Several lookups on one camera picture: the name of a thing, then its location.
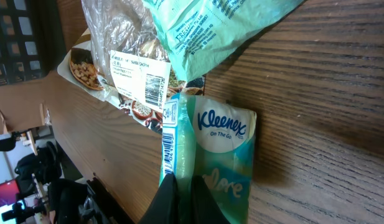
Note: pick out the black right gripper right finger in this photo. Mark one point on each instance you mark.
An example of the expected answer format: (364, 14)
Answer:
(204, 208)

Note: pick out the green Kleenex tissue pack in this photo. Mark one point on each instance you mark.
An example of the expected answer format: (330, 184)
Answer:
(203, 137)

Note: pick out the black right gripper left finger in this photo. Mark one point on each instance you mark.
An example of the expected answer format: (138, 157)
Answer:
(164, 206)

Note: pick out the teal snack packet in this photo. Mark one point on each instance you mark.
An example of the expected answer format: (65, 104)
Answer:
(199, 34)

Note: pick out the grey plastic mesh basket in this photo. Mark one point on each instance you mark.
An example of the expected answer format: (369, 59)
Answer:
(31, 40)

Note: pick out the red computer monitor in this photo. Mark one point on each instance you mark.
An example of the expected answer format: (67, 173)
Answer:
(8, 192)

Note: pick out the small printed snack bag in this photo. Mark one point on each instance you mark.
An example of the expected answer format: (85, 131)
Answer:
(138, 82)

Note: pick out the black office chair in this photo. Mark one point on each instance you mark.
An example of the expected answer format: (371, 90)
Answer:
(45, 166)

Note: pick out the brown cookie pouch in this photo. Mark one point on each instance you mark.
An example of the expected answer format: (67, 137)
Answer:
(122, 25)

